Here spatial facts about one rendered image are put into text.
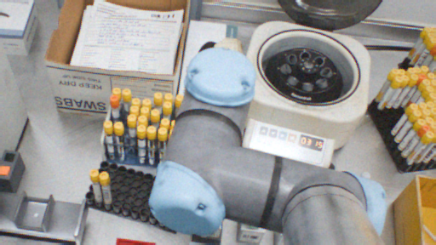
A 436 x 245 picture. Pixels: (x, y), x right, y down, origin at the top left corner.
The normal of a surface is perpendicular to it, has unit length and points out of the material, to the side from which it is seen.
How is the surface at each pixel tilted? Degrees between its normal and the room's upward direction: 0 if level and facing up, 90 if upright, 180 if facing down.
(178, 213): 90
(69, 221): 0
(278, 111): 90
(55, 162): 0
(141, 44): 2
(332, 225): 46
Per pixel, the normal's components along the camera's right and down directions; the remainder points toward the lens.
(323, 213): -0.22, -0.96
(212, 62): 0.04, -0.56
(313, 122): -0.28, 0.79
